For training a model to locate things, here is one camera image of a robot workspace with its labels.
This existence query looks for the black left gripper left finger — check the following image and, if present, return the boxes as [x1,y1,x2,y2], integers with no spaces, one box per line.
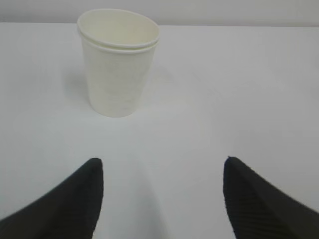
[0,158,103,239]

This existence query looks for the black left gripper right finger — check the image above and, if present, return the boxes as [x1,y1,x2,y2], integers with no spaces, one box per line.
[223,157,319,239]

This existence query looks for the white paper cup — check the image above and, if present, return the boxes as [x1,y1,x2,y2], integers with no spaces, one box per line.
[77,9,160,117]

